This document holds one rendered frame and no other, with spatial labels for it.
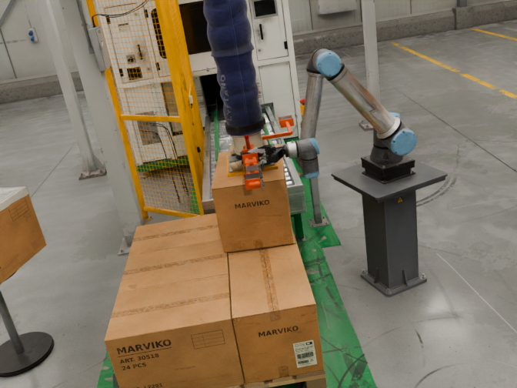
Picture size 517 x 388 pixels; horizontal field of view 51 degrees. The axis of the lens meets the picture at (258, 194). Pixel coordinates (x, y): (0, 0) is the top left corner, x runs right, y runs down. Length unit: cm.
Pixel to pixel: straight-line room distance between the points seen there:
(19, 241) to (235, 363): 148
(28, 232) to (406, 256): 230
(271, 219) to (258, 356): 75
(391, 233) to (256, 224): 87
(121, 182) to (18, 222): 123
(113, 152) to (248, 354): 221
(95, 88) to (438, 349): 291
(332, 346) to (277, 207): 85
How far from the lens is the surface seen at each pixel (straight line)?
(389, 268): 346
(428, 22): 1290
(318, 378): 283
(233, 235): 302
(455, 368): 304
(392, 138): 298
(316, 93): 294
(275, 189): 289
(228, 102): 299
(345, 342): 318
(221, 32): 290
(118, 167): 436
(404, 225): 339
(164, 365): 272
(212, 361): 270
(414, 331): 325
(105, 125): 427
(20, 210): 342
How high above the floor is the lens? 203
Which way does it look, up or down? 23 degrees down
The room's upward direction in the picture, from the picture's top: 9 degrees counter-clockwise
